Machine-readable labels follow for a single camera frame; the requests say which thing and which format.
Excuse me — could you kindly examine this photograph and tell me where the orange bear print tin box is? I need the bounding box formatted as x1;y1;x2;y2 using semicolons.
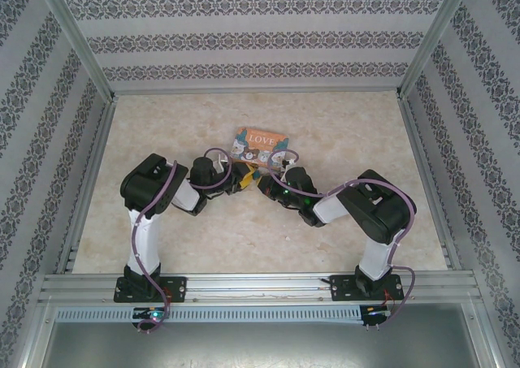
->
229;127;290;171

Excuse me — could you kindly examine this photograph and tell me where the right controller board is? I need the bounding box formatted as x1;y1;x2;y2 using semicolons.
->
362;305;390;327

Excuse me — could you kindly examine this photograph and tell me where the controller board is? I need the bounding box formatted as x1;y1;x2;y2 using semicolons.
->
133;307;168;323
362;305;390;327

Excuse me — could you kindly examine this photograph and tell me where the left controller board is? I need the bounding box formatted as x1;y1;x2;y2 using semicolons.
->
133;307;168;323

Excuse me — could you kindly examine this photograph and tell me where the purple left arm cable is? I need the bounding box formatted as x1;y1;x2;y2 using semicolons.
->
132;147;228;333

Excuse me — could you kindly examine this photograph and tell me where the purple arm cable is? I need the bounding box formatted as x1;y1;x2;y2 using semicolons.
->
132;147;228;333
270;148;418;328

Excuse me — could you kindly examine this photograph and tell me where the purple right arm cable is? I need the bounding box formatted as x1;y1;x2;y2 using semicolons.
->
270;148;418;328

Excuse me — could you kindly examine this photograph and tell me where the aluminium mounting rail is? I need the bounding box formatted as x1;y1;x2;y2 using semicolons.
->
38;273;483;304

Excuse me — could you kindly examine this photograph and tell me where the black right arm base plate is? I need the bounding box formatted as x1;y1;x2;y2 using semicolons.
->
329;274;403;303

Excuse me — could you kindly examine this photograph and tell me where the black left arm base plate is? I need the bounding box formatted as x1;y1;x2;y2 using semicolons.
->
115;276;188;304

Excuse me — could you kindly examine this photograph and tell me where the aluminium table side rail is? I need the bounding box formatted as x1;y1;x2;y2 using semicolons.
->
55;95;118;272
396;93;463;271

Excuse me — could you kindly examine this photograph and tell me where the white slotted cable duct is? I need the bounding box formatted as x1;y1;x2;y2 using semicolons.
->
54;305;362;324

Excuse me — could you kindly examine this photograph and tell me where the aluminium frame post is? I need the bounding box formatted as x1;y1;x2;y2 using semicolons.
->
396;0;475;97
34;0;118;101

